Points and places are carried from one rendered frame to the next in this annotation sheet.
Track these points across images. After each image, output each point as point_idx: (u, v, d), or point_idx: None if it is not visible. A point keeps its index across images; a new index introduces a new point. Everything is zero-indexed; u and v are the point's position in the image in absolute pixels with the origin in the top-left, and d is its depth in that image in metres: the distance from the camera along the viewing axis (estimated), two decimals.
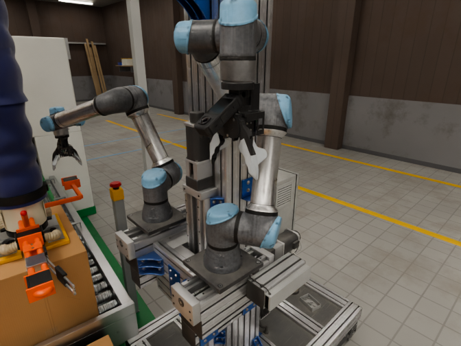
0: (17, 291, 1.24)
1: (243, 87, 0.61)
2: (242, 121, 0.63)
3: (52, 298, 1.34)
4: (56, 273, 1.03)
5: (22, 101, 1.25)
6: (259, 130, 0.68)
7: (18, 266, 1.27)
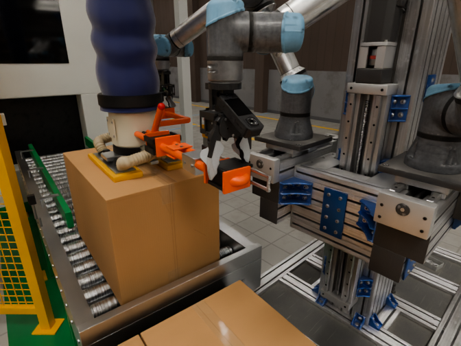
0: (147, 212, 0.96)
1: (241, 86, 0.65)
2: None
3: (180, 230, 1.06)
4: None
5: None
6: None
7: (145, 182, 0.99)
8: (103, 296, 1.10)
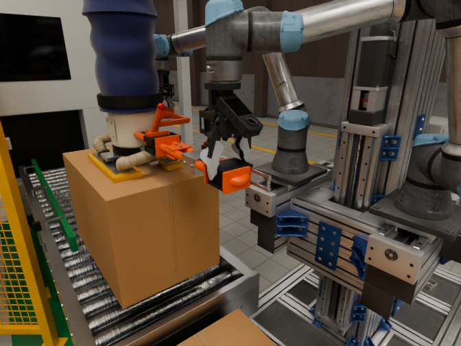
0: (147, 212, 0.96)
1: (240, 86, 0.65)
2: None
3: (180, 230, 1.06)
4: None
5: (156, 14, 1.01)
6: None
7: (145, 182, 0.99)
8: (108, 325, 1.15)
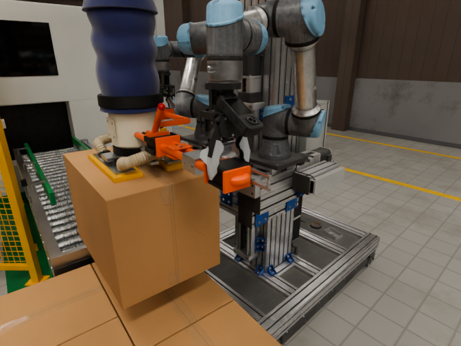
0: (147, 213, 0.96)
1: (241, 86, 0.66)
2: None
3: (180, 231, 1.05)
4: None
5: (156, 10, 1.00)
6: None
7: (145, 182, 0.99)
8: (72, 246, 1.62)
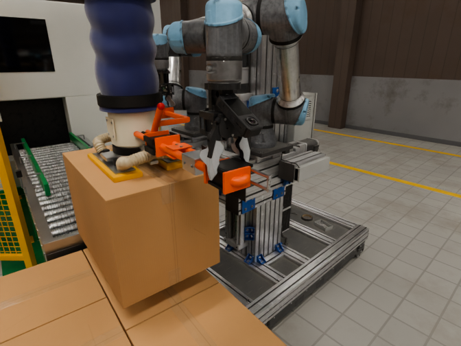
0: (147, 212, 0.96)
1: (240, 86, 0.65)
2: None
3: (180, 229, 1.06)
4: None
5: None
6: None
7: (145, 182, 0.99)
8: (64, 233, 1.66)
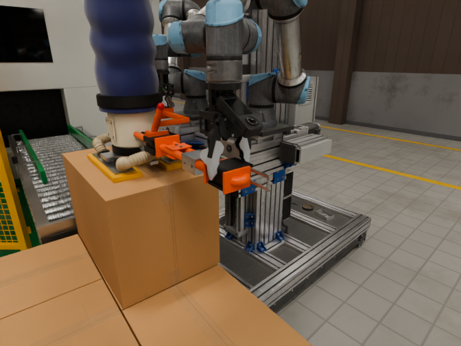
0: (147, 212, 0.96)
1: (240, 86, 0.65)
2: None
3: (180, 230, 1.06)
4: None
5: None
6: None
7: (145, 182, 0.99)
8: (61, 219, 1.63)
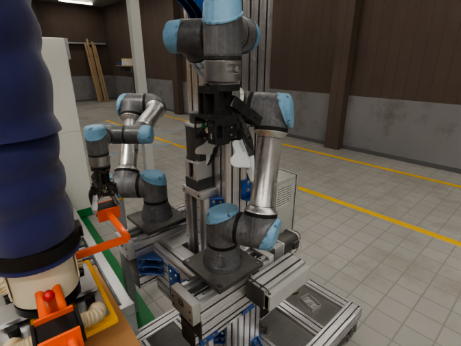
0: None
1: None
2: None
3: None
4: None
5: (54, 132, 0.72)
6: (199, 132, 0.65)
7: None
8: None
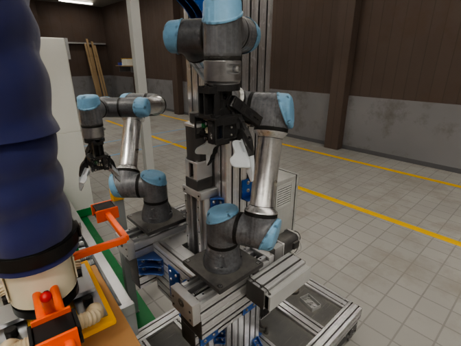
0: None
1: None
2: None
3: None
4: None
5: (52, 132, 0.72)
6: (199, 132, 0.65)
7: None
8: None
